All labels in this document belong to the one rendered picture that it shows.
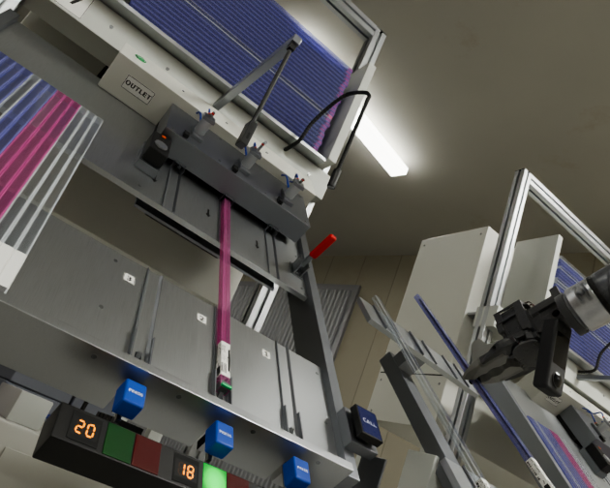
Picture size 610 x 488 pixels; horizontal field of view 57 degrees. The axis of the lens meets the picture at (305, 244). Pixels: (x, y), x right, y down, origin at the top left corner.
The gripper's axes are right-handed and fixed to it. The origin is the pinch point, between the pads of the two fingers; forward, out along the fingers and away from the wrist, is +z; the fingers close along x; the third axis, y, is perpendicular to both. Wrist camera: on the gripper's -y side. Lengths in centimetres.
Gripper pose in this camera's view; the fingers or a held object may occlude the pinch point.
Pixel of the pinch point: (473, 381)
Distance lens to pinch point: 104.0
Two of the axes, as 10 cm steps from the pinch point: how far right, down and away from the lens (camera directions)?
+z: -7.0, 5.6, 4.4
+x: -7.1, -5.2, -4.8
